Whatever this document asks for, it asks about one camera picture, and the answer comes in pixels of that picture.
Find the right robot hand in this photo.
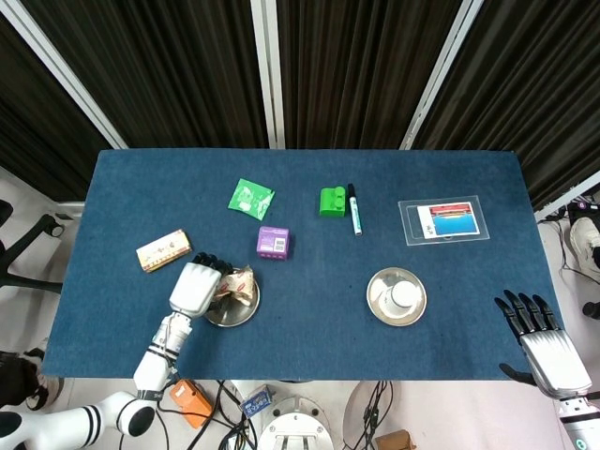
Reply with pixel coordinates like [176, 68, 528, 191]
[495, 289, 593, 399]

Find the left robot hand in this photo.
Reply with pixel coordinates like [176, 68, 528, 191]
[168, 251, 233, 320]

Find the snack wrapper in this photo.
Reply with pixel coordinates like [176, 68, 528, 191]
[213, 264, 257, 308]

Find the white paper cup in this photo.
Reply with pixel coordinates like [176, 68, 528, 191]
[379, 279, 420, 316]

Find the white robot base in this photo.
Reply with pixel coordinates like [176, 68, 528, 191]
[257, 396, 335, 450]

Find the silver metal dish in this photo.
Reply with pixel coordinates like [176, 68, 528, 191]
[366, 266, 428, 326]
[202, 267, 262, 328]

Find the tan snack bar box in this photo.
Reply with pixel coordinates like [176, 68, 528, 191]
[135, 229, 194, 274]

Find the purple cube box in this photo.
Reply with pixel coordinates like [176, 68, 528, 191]
[255, 226, 292, 261]

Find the green foil sachet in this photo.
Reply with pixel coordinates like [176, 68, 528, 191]
[227, 178, 277, 220]

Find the orange device box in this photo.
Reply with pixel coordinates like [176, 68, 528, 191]
[168, 378, 215, 428]

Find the white sneaker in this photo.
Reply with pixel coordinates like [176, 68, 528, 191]
[569, 216, 600, 274]

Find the blue circuit module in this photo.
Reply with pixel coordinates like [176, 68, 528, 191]
[239, 384, 276, 418]

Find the blue felt table cloth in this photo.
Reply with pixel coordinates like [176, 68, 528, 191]
[40, 148, 578, 382]

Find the green toy building block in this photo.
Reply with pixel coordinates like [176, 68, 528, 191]
[319, 186, 349, 218]

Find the black office chair base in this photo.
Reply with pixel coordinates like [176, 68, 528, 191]
[0, 199, 67, 294]

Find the clear sleeve with picture card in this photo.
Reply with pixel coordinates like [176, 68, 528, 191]
[397, 195, 492, 247]

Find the white marker black cap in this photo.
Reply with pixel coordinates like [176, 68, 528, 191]
[346, 183, 365, 236]

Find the brown cardboard box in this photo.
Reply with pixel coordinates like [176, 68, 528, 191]
[374, 428, 418, 450]

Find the grey sneaker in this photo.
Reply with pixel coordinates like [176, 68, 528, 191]
[25, 374, 65, 412]

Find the black pleated curtain panel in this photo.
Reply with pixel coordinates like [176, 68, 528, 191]
[0, 13, 113, 203]
[276, 0, 465, 150]
[414, 0, 600, 212]
[21, 0, 269, 150]

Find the white low frame rail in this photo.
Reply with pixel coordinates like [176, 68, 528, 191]
[533, 182, 600, 222]

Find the white partition post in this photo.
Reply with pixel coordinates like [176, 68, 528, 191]
[249, 0, 286, 150]
[398, 0, 489, 151]
[0, 0, 128, 150]

